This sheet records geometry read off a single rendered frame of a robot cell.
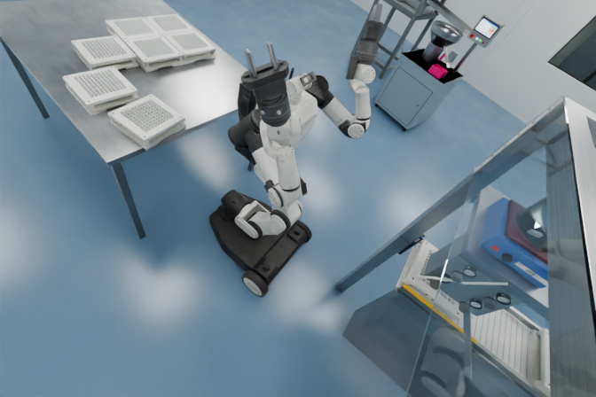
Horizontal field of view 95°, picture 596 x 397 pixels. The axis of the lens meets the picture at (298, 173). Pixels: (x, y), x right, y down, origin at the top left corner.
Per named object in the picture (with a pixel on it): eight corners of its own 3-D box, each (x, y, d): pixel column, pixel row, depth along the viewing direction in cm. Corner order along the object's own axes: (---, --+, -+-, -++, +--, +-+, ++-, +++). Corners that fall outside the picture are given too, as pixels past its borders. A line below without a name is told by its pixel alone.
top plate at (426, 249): (405, 280, 115) (408, 278, 113) (421, 240, 130) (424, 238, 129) (458, 321, 110) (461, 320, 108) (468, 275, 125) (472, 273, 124)
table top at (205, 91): (-24, 9, 165) (-28, 3, 163) (152, -4, 232) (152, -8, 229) (108, 167, 125) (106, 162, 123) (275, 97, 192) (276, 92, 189)
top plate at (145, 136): (108, 116, 132) (106, 112, 131) (152, 97, 148) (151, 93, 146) (145, 143, 128) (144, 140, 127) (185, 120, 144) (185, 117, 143)
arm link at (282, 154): (257, 124, 80) (266, 164, 87) (287, 120, 79) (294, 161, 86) (261, 116, 85) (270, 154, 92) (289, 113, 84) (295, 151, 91)
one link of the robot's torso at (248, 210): (232, 223, 192) (234, 214, 182) (252, 206, 204) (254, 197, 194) (254, 243, 188) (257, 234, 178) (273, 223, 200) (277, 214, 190)
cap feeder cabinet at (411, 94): (370, 104, 379) (400, 53, 322) (393, 96, 411) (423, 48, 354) (404, 134, 357) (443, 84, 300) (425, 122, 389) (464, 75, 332)
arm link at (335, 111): (348, 145, 137) (317, 113, 131) (351, 133, 147) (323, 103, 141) (367, 133, 130) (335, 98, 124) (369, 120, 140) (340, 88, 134)
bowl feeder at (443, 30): (409, 52, 330) (428, 20, 302) (423, 49, 350) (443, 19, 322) (441, 76, 313) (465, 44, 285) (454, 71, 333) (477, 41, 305)
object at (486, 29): (443, 68, 329) (482, 13, 282) (446, 66, 335) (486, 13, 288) (458, 79, 321) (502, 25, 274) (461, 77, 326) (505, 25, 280)
